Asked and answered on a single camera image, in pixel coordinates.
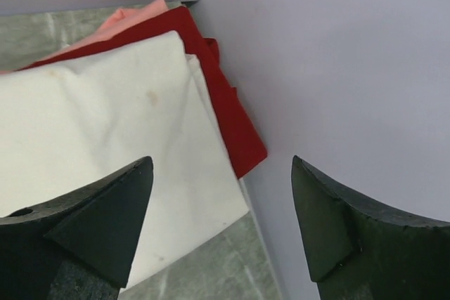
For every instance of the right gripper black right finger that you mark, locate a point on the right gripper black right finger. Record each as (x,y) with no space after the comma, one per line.
(359,248)

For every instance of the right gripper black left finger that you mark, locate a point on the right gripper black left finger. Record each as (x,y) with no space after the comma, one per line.
(79,245)

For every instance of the white t shirt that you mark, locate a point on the white t shirt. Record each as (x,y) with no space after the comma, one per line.
(70,123)

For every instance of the folded red t shirt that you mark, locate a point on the folded red t shirt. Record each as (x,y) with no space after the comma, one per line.
(244,146)

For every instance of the folded pink t shirt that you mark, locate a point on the folded pink t shirt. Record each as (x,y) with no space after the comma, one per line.
(119,21)

